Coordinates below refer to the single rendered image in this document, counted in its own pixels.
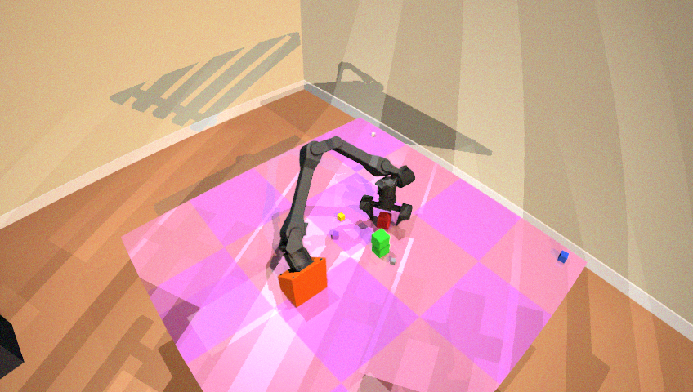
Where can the green block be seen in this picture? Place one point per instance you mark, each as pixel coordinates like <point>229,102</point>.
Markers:
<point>380,239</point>
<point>381,252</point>

